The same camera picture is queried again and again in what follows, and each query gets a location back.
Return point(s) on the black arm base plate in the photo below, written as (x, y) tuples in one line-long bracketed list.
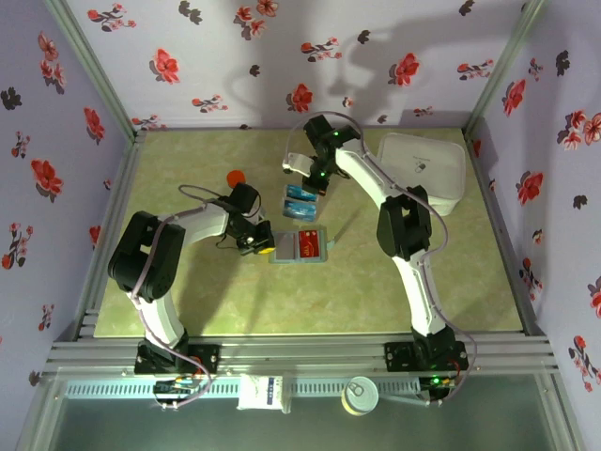
[(396, 357), (206, 359)]

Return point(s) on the aluminium corner post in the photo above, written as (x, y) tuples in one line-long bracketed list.
[(94, 70), (501, 70)]

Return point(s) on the aluminium side rail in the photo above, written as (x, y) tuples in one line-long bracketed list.
[(109, 235), (506, 235)]

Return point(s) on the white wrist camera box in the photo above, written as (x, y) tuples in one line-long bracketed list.
[(257, 218), (298, 162)]

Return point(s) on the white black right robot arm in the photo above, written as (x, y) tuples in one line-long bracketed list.
[(422, 300)]

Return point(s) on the tin can with pull tab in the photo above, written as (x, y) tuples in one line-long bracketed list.
[(359, 395)]

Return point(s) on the white plastic container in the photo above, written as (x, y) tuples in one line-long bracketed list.
[(422, 164)]

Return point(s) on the clear grey card holder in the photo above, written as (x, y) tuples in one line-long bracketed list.
[(284, 246)]

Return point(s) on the aluminium front rail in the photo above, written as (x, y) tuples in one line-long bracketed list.
[(300, 357)]

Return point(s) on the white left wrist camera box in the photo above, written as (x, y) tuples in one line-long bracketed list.
[(257, 218)]

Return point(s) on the white blue paper packet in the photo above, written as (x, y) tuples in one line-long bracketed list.
[(256, 392)]

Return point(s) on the small circuit board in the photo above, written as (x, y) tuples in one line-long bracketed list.
[(174, 389), (436, 383)]

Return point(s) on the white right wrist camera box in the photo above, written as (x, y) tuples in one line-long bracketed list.
[(298, 162)]

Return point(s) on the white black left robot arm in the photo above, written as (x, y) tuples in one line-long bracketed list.
[(197, 225)]

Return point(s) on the red VIP card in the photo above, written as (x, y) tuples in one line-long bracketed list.
[(307, 244)]

